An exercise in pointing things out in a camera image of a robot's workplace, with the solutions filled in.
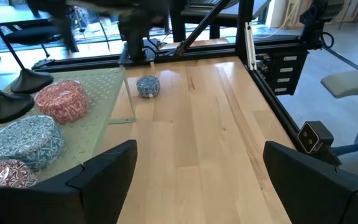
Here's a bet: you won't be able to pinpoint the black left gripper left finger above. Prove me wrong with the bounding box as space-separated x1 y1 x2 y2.
0 139 138 224

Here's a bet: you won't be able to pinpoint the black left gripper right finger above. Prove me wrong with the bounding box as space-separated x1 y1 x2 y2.
262 141 358 224

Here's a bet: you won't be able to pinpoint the dark red patterned cushion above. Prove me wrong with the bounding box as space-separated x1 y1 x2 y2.
0 159 40 189

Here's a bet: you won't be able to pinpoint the blue speckled ball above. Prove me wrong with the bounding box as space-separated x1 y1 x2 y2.
0 114 65 172

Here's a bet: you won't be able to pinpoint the pink speckled ball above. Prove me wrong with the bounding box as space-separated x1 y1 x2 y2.
34 78 90 125

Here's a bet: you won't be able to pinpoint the black candlestick holder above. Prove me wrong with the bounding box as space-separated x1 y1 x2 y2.
0 68 35 126
0 0 55 95

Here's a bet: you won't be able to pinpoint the grey office chair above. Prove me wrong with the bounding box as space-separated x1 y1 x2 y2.
320 66 358 190

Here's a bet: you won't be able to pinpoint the green perforated metal shelf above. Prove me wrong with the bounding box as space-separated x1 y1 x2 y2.
0 67 137 187

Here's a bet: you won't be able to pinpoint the black control box white labels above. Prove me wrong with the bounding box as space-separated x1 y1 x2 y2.
255 50 310 96

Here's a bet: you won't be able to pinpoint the black office chair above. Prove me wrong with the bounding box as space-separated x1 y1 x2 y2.
4 24 62 59

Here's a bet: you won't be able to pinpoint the light desk top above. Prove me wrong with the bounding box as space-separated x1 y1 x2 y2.
0 4 54 29

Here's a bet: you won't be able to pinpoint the small black depth camera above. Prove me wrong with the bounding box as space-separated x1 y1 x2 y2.
297 120 343 167

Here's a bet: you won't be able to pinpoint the black clamp mount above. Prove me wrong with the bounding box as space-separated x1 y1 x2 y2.
299 0 335 52

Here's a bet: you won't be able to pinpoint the yellow cable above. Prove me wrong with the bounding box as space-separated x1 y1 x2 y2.
259 0 301 40

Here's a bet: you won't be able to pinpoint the black aluminium table frame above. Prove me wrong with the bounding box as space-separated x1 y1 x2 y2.
31 0 323 153

